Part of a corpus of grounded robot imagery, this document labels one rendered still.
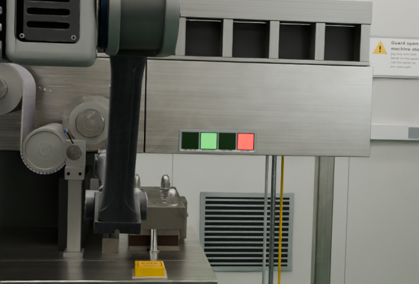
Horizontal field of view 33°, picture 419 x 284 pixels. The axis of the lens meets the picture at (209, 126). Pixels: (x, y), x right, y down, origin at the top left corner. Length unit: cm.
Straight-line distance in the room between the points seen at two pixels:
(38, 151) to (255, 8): 85
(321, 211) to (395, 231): 250
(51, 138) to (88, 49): 118
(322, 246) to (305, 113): 52
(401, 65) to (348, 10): 256
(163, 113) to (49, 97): 36
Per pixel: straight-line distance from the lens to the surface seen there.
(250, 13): 232
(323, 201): 255
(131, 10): 81
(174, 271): 179
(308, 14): 236
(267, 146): 232
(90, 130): 192
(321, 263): 260
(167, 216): 194
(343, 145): 238
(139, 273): 173
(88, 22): 79
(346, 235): 492
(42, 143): 196
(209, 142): 228
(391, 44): 491
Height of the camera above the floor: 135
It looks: 3 degrees down
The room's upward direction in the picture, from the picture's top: 2 degrees clockwise
